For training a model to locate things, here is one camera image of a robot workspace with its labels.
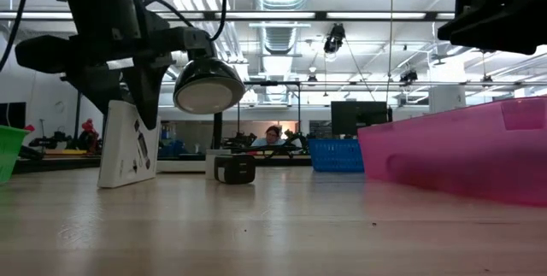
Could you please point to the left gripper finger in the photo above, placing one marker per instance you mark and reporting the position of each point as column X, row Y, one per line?
column 147, row 92
column 98, row 90

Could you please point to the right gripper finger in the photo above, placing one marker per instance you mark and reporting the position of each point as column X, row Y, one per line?
column 495, row 32

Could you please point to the white printed box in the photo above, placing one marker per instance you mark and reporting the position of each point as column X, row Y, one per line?
column 124, row 156

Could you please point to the black charger cube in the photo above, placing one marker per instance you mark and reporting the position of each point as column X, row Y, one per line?
column 235, row 169

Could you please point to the red plastic bin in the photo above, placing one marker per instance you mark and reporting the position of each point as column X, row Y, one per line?
column 461, row 156

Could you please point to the red desk lamp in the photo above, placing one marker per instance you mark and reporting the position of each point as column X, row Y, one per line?
column 89, row 128

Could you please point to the green plastic basket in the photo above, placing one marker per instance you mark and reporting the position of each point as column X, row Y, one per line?
column 10, row 152

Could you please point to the person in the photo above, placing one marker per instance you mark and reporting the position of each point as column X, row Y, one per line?
column 271, row 137

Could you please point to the black monitor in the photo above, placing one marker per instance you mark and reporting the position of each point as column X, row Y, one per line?
column 359, row 118

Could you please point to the black overhead light beam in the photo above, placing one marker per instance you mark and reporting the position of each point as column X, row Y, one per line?
column 320, row 15

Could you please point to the blue plastic basket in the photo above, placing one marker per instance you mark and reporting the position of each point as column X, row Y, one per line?
column 335, row 156

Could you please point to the black aluminium frame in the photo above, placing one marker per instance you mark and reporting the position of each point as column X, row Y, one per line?
column 64, row 162

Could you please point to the black background rig frame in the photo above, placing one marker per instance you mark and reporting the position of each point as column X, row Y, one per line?
column 273, row 83

